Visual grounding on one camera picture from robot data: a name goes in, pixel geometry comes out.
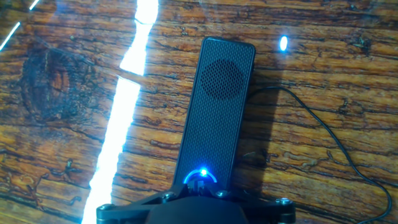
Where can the black soundbar speaker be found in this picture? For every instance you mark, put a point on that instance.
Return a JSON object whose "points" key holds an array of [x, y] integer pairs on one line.
{"points": [[217, 124]]}

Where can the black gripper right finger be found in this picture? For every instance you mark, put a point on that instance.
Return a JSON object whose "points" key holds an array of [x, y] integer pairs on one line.
{"points": [[267, 211]]}

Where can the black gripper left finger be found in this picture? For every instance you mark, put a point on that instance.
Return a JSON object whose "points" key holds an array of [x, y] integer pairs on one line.
{"points": [[130, 213]]}

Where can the blue lit speaker knob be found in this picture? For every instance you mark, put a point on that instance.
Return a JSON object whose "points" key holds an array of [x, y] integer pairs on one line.
{"points": [[200, 177]]}

